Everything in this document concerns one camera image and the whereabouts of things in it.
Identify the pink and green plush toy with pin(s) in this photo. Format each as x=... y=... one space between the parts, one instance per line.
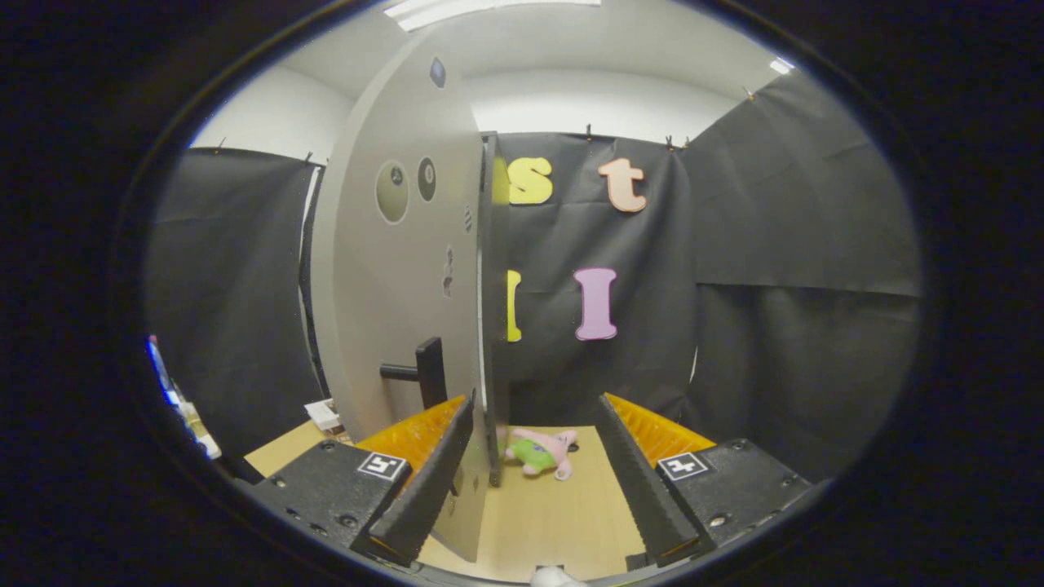
x=540 y=452

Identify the dark grey shoe cabinet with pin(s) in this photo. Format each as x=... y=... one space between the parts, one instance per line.
x=494 y=391

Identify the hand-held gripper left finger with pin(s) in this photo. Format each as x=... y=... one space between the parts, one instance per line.
x=432 y=489

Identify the white side table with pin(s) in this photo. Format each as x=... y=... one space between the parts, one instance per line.
x=200 y=432

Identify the light grey shoe cabinet door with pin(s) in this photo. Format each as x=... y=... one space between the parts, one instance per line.
x=383 y=285

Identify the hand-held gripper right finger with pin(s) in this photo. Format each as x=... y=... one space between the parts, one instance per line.
x=644 y=489

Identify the colourful printed board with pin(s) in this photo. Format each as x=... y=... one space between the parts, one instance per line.
x=161 y=371

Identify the white shoe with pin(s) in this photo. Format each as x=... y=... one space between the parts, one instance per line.
x=556 y=579

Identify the small ceiling light panel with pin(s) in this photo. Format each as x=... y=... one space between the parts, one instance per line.
x=781 y=65

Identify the black backdrop cloth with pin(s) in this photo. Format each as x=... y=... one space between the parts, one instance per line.
x=775 y=244

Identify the long ceiling light panel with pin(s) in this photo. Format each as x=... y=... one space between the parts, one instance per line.
x=489 y=10

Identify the white book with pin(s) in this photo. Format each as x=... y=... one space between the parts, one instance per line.
x=324 y=414

